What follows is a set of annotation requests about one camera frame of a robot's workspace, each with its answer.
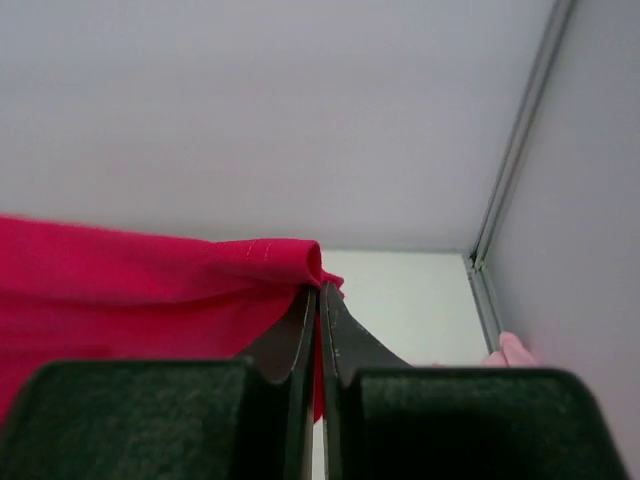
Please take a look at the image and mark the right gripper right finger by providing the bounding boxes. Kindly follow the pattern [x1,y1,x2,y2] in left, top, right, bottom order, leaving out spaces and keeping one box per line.
[319,284,628,479]

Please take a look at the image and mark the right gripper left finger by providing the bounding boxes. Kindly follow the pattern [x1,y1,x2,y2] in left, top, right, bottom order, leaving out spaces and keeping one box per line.
[1,287,317,479]

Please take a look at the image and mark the pink t shirt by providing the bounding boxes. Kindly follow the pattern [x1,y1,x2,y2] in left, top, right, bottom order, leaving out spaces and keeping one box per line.
[432,330,541,370]

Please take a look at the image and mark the red t shirt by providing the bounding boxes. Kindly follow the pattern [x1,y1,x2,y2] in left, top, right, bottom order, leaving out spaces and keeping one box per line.
[1,217,342,410]

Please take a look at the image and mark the right aluminium frame post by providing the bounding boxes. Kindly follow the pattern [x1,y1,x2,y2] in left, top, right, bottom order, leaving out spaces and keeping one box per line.
[465,1,579,352]

